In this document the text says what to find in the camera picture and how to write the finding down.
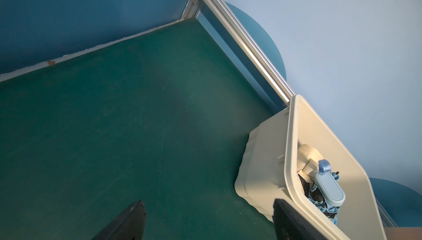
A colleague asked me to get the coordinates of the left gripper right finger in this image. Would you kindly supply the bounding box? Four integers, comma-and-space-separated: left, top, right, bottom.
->
273, 199, 327, 240

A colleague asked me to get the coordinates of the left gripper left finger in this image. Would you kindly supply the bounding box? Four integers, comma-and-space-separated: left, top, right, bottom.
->
93, 200, 147, 240

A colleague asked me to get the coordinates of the light blue umbrella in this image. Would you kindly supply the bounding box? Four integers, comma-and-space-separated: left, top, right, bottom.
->
308, 159, 346, 226

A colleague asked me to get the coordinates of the beige plastic storage box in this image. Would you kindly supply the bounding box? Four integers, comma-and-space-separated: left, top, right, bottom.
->
235, 95, 386, 240

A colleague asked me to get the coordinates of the aluminium back frame bar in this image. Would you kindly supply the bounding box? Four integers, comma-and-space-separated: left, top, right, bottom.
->
203, 0, 295, 105

